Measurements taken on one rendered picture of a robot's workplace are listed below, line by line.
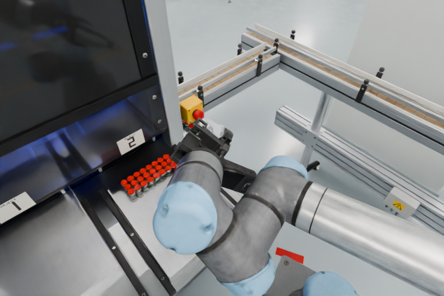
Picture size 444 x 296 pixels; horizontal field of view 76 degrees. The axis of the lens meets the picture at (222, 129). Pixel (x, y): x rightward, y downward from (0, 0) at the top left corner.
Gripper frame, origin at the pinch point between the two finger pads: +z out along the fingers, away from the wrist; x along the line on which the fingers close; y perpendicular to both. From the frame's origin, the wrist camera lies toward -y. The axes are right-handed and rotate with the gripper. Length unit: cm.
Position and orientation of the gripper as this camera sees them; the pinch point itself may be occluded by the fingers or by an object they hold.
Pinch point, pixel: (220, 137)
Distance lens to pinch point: 66.1
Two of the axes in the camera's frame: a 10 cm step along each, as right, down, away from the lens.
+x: -6.2, 7.3, 2.9
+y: -7.8, -6.1, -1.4
